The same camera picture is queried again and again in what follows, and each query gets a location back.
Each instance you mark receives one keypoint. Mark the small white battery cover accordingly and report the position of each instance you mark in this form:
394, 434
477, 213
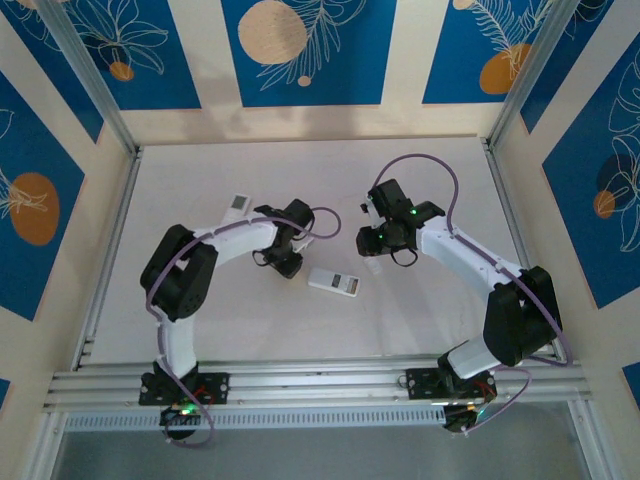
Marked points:
373, 266

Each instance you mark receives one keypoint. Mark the red and white remote control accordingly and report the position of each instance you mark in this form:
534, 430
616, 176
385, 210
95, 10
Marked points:
327, 281

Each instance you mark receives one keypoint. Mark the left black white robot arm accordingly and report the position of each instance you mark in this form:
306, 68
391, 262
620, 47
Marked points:
180, 275

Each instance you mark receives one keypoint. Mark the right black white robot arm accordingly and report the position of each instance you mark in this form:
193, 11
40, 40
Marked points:
520, 320

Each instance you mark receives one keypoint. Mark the left black controller board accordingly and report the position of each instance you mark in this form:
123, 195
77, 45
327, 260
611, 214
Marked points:
180, 416

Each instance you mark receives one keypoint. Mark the black controller board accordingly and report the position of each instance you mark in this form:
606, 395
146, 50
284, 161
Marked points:
180, 416
462, 419

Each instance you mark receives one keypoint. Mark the right black controller board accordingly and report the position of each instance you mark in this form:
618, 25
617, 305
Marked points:
462, 419

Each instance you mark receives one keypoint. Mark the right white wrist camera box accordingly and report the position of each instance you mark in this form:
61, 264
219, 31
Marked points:
369, 209

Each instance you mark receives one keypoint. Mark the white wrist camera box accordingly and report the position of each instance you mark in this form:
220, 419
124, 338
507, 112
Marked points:
369, 209
302, 244

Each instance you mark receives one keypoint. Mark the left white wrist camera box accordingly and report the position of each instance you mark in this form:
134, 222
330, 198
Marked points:
302, 244

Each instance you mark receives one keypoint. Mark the aluminium table side rail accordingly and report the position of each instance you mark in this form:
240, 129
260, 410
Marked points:
118, 225
497, 175

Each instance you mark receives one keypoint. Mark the aluminium mounting rail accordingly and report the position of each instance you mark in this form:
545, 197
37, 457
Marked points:
320, 387

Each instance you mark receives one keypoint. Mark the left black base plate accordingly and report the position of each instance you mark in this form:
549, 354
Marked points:
217, 387

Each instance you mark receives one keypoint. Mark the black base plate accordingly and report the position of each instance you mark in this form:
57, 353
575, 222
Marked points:
217, 387
420, 385

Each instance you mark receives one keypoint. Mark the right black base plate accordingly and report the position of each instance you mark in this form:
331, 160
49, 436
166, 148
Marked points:
420, 385

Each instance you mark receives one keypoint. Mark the aluminium frame post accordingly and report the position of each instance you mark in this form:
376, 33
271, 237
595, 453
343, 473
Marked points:
535, 70
90, 75

